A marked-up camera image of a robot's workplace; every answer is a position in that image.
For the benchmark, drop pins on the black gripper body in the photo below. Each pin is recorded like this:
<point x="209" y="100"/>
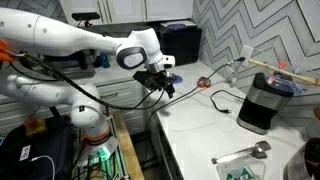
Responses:
<point x="150" y="80"/>

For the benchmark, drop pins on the black camera on stand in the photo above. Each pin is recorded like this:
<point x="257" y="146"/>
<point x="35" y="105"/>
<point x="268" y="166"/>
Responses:
<point x="85" y="17"/>

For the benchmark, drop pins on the black bag with QR label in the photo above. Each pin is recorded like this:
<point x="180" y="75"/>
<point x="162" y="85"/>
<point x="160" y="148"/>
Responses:
<point x="46" y="156"/>

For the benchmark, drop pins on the black silver coffee maker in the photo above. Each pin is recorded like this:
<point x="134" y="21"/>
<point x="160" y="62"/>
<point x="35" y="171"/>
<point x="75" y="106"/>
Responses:
<point x="262" y="102"/>

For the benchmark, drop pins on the white wall outlet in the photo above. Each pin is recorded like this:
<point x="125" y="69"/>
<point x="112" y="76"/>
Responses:
<point x="246" y="52"/>

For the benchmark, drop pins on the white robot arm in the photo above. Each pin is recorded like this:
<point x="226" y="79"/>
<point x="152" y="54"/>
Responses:
<point x="23" y="34"/>

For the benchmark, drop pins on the wooden stick lid handle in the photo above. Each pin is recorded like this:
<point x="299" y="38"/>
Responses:
<point x="314" y="81"/>

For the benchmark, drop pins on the metal tongs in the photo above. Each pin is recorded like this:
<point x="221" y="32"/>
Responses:
<point x="257" y="151"/>

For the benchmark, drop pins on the stainless steel pot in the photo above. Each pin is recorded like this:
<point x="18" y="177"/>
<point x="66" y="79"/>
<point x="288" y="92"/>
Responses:
<point x="305" y="163"/>

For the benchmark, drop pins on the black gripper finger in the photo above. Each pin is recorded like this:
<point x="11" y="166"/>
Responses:
<point x="158" y="87"/>
<point x="170" y="90"/>

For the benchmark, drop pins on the blue rimmed metal bowl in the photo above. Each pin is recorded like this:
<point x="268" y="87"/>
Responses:
<point x="176" y="79"/>

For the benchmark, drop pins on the black microwave oven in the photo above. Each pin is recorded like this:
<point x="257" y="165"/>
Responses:
<point x="180" y="41"/>

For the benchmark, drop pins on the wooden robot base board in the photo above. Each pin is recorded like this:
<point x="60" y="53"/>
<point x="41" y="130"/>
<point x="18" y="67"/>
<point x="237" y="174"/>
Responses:
<point x="128" y="150"/>

